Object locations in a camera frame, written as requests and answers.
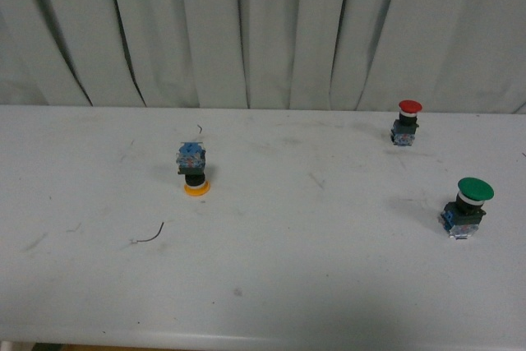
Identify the red push button switch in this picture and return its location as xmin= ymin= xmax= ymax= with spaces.
xmin=390 ymin=99 xmax=422 ymax=146

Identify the yellow push button switch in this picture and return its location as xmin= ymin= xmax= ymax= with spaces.
xmin=176 ymin=141 xmax=210 ymax=196

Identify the green push button switch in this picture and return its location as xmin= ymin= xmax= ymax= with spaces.
xmin=440 ymin=177 xmax=495 ymax=240

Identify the white pleated curtain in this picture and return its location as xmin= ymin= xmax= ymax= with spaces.
xmin=1 ymin=0 xmax=525 ymax=113

